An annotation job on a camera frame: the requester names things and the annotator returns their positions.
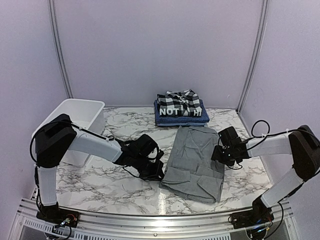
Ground right wall aluminium profile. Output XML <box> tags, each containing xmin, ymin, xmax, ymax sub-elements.
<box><xmin>236</xmin><ymin>0</ymin><xmax>270</xmax><ymax>114</ymax></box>

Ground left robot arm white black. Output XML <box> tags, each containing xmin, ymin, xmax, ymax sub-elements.
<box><xmin>29</xmin><ymin>113</ymin><xmax>165</xmax><ymax>223</ymax></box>

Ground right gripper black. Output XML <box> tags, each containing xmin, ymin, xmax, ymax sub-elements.
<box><xmin>210</xmin><ymin>145</ymin><xmax>235</xmax><ymax>167</ymax></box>

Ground wall aluminium profile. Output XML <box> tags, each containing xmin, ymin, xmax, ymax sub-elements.
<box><xmin>47</xmin><ymin>0</ymin><xmax>74</xmax><ymax>99</ymax></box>
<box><xmin>236</xmin><ymin>0</ymin><xmax>270</xmax><ymax>114</ymax></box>

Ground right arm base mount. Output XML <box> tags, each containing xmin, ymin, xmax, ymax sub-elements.
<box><xmin>228</xmin><ymin>196</ymin><xmax>274</xmax><ymax>229</ymax></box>

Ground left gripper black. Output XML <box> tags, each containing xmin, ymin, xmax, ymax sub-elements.
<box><xmin>132</xmin><ymin>154</ymin><xmax>166</xmax><ymax>182</ymax></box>

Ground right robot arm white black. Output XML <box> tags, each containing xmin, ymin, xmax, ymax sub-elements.
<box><xmin>211</xmin><ymin>125</ymin><xmax>320</xmax><ymax>224</ymax></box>

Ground black white plaid shirt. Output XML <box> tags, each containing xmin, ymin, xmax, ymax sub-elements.
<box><xmin>157</xmin><ymin>89</ymin><xmax>201</xmax><ymax>109</ymax></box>

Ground aluminium frame rail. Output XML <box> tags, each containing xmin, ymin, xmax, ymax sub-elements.
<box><xmin>9</xmin><ymin>197</ymin><xmax>301</xmax><ymax>240</ymax></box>

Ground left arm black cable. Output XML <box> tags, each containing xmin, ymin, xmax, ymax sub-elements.
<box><xmin>28</xmin><ymin>119</ymin><xmax>163</xmax><ymax>180</ymax></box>

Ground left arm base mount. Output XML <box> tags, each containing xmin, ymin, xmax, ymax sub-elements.
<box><xmin>36</xmin><ymin>203</ymin><xmax>80</xmax><ymax>228</ymax></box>

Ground blue checked folded shirt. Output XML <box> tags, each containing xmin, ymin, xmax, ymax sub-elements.
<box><xmin>153</xmin><ymin>99</ymin><xmax>210</xmax><ymax>127</ymax></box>

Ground left wall aluminium profile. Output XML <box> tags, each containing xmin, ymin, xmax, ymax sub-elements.
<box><xmin>47</xmin><ymin>0</ymin><xmax>74</xmax><ymax>99</ymax></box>

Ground black shirt white letters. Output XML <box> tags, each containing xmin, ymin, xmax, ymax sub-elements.
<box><xmin>158</xmin><ymin>106</ymin><xmax>202</xmax><ymax>117</ymax></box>

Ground white plastic bin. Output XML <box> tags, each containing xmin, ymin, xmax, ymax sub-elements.
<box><xmin>30</xmin><ymin>98</ymin><xmax>105</xmax><ymax>168</ymax></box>

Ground grey long sleeve shirt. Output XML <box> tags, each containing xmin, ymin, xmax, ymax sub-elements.
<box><xmin>159</xmin><ymin>126</ymin><xmax>225</xmax><ymax>204</ymax></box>

